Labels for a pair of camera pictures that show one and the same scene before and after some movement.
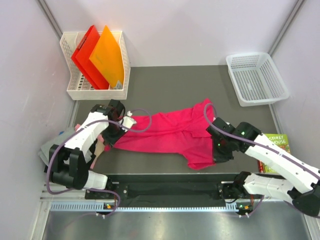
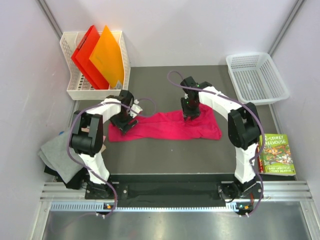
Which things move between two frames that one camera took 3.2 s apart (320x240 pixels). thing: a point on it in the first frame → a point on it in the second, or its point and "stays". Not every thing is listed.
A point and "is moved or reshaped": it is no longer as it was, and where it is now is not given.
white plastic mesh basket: x=256 y=79 stays
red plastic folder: x=81 y=58 stays
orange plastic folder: x=107 y=58 stays
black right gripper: x=218 y=157 → x=187 y=113
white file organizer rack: x=79 y=87 stays
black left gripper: x=109 y=140 → x=123 y=127
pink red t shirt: x=187 y=132 is moved or reshaped
